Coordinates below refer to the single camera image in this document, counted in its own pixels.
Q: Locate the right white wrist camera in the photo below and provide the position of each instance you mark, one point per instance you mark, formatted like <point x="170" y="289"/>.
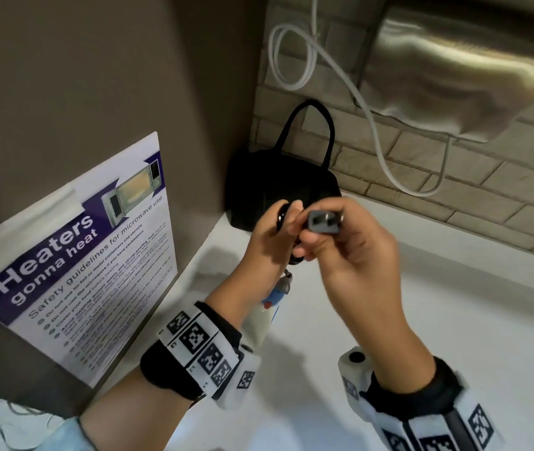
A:
<point x="353" y="371"/>

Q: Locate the black fabric bag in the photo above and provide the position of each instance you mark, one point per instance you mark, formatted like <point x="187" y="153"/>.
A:
<point x="262" y="183"/>

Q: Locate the left black wristband with markers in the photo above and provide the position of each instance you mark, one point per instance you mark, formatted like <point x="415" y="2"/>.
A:
<point x="163" y="371"/>

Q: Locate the person's light left sleeve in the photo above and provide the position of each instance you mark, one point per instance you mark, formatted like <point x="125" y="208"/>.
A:
<point x="60" y="439"/>

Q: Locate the white and blue hair dryer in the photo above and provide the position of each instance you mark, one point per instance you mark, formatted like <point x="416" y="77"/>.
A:
<point x="260" y="324"/>

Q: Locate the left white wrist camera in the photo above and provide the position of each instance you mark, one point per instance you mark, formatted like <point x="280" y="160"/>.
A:
<point x="243" y="380"/>

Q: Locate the person's left forearm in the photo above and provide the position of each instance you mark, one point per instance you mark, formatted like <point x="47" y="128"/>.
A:
<point x="135" y="418"/>

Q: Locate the white and purple microwave poster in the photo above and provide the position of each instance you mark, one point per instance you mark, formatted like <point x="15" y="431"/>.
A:
<point x="83" y="277"/>

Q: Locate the person's right forearm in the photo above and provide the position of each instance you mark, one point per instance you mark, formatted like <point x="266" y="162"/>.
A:
<point x="398" y="356"/>

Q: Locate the person's right hand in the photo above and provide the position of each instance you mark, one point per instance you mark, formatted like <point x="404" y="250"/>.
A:
<point x="365" y="267"/>

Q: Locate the black wristband with markers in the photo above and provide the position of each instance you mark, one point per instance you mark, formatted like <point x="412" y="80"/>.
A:
<point x="412" y="399"/>
<point x="163" y="371"/>

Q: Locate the stainless steel hand dryer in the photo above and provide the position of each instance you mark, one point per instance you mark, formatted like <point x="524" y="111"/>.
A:
<point x="459" y="65"/>

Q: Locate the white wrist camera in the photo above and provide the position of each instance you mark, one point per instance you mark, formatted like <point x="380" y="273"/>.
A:
<point x="243" y="380"/>
<point x="353" y="371"/>

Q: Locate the person's left hand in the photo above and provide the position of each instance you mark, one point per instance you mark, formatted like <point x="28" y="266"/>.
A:
<point x="257" y="258"/>

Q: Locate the right black wristband with markers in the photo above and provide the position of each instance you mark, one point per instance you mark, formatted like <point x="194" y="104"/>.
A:
<point x="412" y="399"/>

